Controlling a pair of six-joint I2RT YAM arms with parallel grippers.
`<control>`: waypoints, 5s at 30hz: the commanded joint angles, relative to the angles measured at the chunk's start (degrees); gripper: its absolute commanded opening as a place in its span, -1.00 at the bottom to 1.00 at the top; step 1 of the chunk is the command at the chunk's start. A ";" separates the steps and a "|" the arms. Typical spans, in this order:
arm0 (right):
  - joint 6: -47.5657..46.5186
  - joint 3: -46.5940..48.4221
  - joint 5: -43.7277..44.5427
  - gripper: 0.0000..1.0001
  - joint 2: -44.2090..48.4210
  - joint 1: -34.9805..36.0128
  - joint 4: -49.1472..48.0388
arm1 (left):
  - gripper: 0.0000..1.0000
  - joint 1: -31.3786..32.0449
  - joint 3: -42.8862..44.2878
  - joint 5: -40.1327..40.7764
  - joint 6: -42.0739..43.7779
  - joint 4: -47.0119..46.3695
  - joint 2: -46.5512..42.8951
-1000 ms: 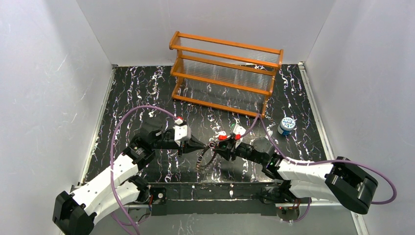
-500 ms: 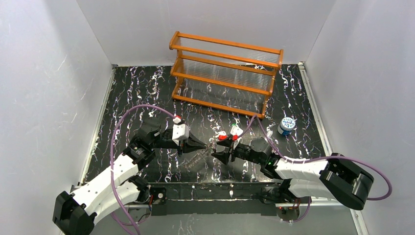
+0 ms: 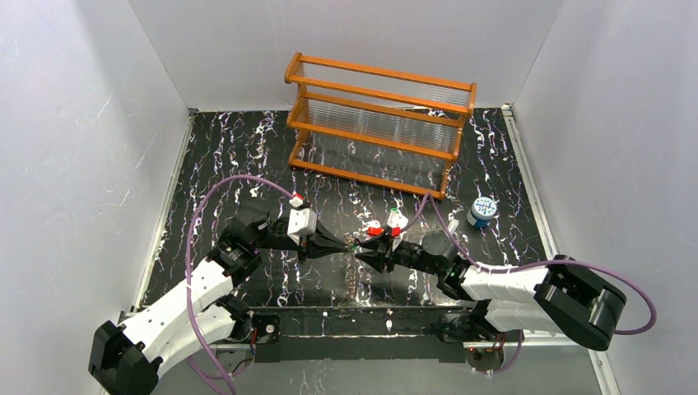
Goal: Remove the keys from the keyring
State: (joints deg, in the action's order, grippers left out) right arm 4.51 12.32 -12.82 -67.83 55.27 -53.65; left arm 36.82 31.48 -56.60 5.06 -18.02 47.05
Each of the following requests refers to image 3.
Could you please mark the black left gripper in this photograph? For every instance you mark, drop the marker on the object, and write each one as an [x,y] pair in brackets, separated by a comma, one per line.
[314,245]

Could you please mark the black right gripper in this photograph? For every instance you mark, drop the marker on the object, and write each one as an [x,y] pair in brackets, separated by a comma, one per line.
[388,257]

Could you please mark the metal oval keyring holder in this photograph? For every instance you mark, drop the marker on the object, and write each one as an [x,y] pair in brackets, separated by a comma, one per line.
[352,276]

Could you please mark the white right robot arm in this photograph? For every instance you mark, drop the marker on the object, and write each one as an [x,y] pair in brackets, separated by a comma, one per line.
[556,298]

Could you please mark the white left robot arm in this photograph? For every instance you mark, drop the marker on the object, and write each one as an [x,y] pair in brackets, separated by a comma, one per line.
[131,357]

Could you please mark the orange capped tube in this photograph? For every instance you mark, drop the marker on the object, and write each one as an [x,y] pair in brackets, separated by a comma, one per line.
[452,227]

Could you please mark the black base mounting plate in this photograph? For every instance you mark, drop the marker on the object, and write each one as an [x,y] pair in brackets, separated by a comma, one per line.
[379,333]

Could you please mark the blue lidded jar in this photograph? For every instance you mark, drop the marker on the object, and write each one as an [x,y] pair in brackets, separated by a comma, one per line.
[482,210]

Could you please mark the orange wooden rack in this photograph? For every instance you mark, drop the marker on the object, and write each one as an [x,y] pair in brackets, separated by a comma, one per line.
[392,129]

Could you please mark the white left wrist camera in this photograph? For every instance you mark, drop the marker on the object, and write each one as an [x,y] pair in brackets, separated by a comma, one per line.
[302,219]

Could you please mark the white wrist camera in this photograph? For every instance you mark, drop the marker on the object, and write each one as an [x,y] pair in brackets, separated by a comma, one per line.
[394,226]
[302,219]

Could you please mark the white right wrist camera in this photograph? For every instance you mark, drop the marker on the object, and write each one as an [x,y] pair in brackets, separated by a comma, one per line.
[394,226]

